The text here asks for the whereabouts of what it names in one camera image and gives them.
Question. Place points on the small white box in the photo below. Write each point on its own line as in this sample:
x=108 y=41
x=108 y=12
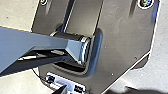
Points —
x=71 y=82

